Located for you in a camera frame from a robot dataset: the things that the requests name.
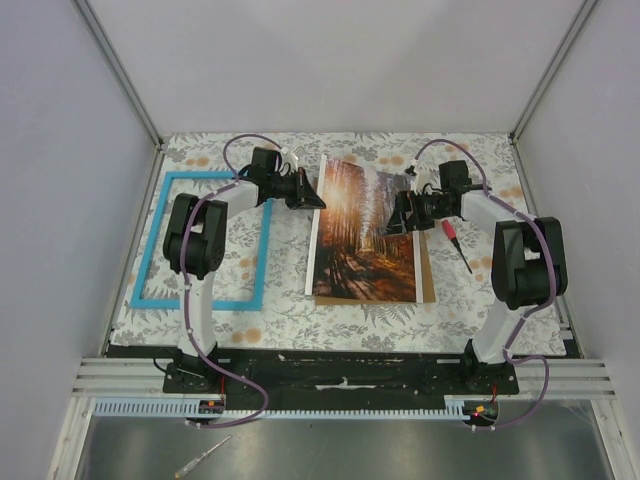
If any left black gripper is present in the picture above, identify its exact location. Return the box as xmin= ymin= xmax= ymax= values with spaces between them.
xmin=267 ymin=168 xmax=326 ymax=211

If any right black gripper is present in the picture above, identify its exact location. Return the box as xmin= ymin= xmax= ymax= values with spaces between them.
xmin=382 ymin=190 xmax=453 ymax=238

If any red handled screwdriver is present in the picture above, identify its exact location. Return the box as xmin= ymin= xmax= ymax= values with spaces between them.
xmin=441 ymin=220 xmax=473 ymax=274

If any autumn forest photo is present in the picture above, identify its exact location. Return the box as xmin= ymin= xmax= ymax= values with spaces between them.
xmin=305 ymin=157 xmax=422 ymax=303

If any blue picture frame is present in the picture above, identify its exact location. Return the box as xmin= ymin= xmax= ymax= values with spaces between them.
xmin=130 ymin=171 xmax=273 ymax=311

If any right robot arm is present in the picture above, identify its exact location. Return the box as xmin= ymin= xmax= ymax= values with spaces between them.
xmin=383 ymin=161 xmax=568 ymax=394

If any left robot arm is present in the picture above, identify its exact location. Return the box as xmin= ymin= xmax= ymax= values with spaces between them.
xmin=163 ymin=147 xmax=326 ymax=393

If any floral patterned table mat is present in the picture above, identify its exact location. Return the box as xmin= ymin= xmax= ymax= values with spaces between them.
xmin=109 ymin=132 xmax=568 ymax=356

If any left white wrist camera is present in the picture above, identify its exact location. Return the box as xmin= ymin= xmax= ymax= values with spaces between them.
xmin=280 ymin=147 xmax=306 ymax=175

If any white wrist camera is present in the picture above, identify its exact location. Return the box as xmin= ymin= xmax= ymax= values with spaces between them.
xmin=405 ymin=162 xmax=432 ymax=194
xmin=280 ymin=147 xmax=306 ymax=175

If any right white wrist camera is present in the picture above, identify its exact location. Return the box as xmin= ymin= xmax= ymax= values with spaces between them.
xmin=405 ymin=162 xmax=432 ymax=194

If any brown frame backing board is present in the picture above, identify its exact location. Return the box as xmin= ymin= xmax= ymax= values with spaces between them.
xmin=314 ymin=234 xmax=436 ymax=306

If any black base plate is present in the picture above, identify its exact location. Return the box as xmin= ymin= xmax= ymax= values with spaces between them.
xmin=107 ymin=346 xmax=519 ymax=412

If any light blue cable duct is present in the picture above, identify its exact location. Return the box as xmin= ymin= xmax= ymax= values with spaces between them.
xmin=93 ymin=397 xmax=472 ymax=421

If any aluminium rail bar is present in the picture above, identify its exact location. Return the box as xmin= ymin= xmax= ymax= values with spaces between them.
xmin=72 ymin=358 xmax=164 ymax=398

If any clear handled screwdriver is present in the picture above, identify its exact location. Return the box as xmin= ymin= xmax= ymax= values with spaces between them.
xmin=174 ymin=435 xmax=232 ymax=479

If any right aluminium corner post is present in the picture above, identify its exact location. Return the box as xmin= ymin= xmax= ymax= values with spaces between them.
xmin=508 ymin=0 xmax=601 ymax=144

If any aluminium corner post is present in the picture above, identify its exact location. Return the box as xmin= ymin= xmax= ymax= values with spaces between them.
xmin=508 ymin=0 xmax=601 ymax=144
xmin=74 ymin=0 xmax=165 ymax=151

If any left aluminium corner post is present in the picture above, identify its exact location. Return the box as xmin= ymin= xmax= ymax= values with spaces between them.
xmin=74 ymin=0 xmax=165 ymax=151

